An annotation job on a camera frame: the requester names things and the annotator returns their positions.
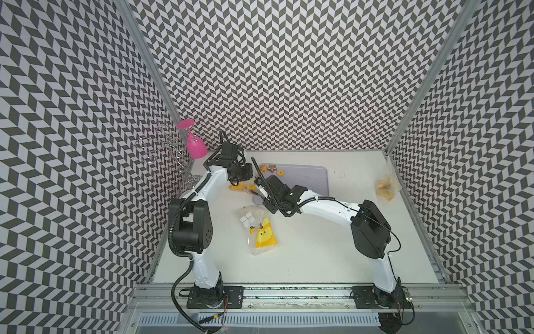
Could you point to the chrome glass drying rack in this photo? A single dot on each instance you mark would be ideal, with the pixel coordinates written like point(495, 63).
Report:
point(166, 146)

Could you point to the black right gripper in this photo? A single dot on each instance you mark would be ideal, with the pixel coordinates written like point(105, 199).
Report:
point(270, 207)

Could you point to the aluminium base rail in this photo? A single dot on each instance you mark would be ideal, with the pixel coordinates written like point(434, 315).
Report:
point(334, 297)

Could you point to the brown iced star cookie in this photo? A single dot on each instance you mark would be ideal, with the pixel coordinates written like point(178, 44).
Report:
point(271, 169)

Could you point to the clear bag yellow chick print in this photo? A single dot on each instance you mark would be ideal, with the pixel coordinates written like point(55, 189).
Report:
point(259, 229)

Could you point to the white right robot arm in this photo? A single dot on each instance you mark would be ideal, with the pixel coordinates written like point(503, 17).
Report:
point(370, 230)

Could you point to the lilac plastic tray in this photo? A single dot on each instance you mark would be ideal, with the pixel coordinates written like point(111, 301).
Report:
point(315, 178)

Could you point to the clear resealable bag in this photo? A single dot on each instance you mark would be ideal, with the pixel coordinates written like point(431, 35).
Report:
point(387, 184)

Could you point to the pink upside-down wine glass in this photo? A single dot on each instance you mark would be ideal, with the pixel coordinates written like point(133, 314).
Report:
point(195, 145)

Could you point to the steel black-tipped tongs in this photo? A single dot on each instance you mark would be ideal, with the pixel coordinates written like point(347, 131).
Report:
point(258, 191)

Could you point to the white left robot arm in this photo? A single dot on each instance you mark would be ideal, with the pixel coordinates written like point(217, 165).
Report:
point(190, 228)

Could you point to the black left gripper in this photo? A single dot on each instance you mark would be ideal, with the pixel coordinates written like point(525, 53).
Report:
point(247, 175)

